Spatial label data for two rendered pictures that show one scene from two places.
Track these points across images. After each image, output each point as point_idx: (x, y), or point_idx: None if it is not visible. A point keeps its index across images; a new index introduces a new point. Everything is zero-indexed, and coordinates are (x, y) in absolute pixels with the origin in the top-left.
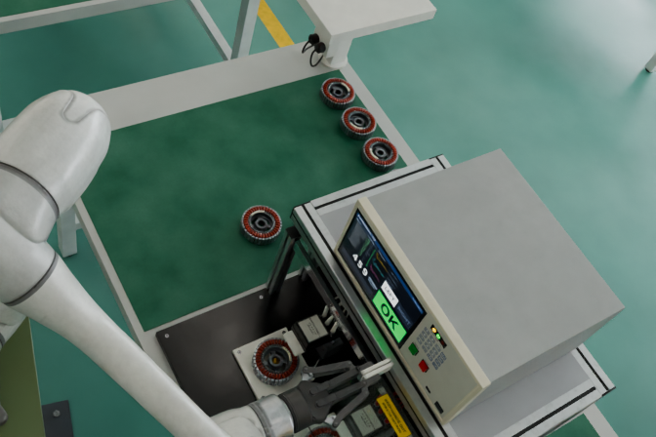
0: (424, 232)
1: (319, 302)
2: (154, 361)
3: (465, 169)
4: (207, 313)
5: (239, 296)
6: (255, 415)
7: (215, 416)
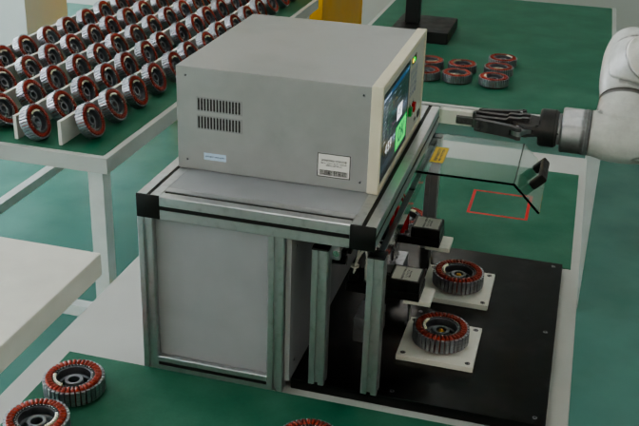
0: (351, 65)
1: (332, 356)
2: (561, 419)
3: (240, 68)
4: (469, 410)
5: (409, 416)
6: (593, 114)
7: (624, 132)
